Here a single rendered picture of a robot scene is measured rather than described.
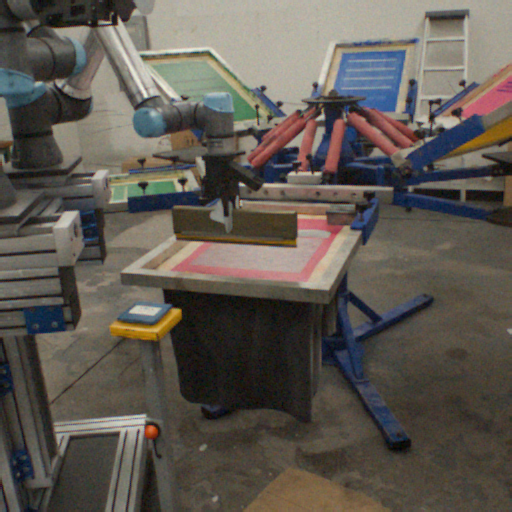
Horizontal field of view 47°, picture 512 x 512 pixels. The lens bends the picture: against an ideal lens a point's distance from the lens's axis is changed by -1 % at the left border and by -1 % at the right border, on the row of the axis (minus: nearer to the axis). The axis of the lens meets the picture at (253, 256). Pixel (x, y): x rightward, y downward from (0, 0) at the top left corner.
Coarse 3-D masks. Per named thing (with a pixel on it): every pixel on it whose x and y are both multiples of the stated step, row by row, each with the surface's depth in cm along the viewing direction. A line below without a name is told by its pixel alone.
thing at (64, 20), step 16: (32, 0) 90; (48, 0) 91; (64, 0) 87; (80, 0) 87; (96, 0) 87; (112, 0) 90; (48, 16) 92; (64, 16) 88; (80, 16) 88; (96, 16) 87; (112, 16) 93
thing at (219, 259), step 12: (192, 252) 185; (204, 252) 185; (216, 252) 184; (228, 252) 184; (240, 252) 183; (252, 252) 183; (180, 264) 176; (192, 264) 175; (204, 264) 175; (216, 264) 174; (228, 264) 174; (240, 264) 173
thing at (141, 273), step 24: (168, 240) 187; (360, 240) 184; (144, 264) 168; (336, 264) 159; (168, 288) 159; (192, 288) 156; (216, 288) 154; (240, 288) 152; (264, 288) 149; (288, 288) 147; (312, 288) 145; (336, 288) 153
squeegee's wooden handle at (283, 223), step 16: (176, 208) 164; (192, 208) 163; (208, 208) 162; (176, 224) 166; (192, 224) 164; (208, 224) 162; (224, 224) 161; (240, 224) 159; (256, 224) 157; (272, 224) 156; (288, 224) 154
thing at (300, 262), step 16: (304, 224) 208; (320, 224) 207; (304, 240) 191; (320, 240) 190; (256, 256) 179; (272, 256) 178; (288, 256) 177; (304, 256) 177; (320, 256) 176; (240, 272) 167; (256, 272) 167; (272, 272) 166; (304, 272) 165
